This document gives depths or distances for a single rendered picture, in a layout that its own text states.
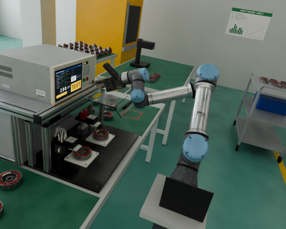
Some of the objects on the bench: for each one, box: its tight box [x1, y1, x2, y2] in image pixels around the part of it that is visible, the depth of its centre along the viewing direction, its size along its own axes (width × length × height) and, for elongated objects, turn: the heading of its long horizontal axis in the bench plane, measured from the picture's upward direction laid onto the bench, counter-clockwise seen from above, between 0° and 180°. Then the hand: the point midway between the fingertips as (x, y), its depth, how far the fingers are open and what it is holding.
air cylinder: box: [54, 144, 69, 154], centre depth 141 cm, size 5×8×6 cm
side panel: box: [0, 109, 24, 167], centre depth 124 cm, size 28×3×32 cm, turn 55°
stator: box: [93, 129, 109, 141], centre depth 159 cm, size 11×11×4 cm
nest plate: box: [64, 150, 99, 168], centre depth 139 cm, size 15×15×1 cm
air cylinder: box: [77, 124, 89, 136], centre depth 162 cm, size 5×8×6 cm
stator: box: [0, 170, 22, 190], centre depth 115 cm, size 11×11×4 cm
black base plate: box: [24, 121, 138, 194], centre depth 151 cm, size 47×64×2 cm
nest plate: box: [86, 133, 115, 147], centre depth 160 cm, size 15×15×1 cm
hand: (93, 82), depth 140 cm, fingers closed
